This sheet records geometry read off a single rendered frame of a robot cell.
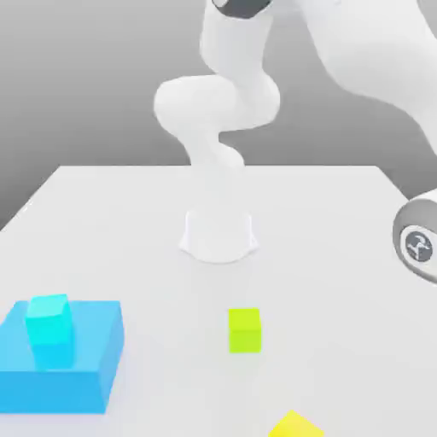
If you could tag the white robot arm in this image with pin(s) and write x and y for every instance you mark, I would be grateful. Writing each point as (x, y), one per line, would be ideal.
(235, 102)

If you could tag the small lime green cube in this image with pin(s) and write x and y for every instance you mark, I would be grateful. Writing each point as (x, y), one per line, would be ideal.
(244, 336)

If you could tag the small cyan cube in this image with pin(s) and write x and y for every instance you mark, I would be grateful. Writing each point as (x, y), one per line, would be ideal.
(49, 327)

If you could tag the small yellow cube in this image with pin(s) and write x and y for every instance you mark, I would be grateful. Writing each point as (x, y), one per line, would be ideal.
(293, 426)

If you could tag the large blue box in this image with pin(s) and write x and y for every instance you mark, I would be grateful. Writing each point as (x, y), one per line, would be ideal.
(68, 389)

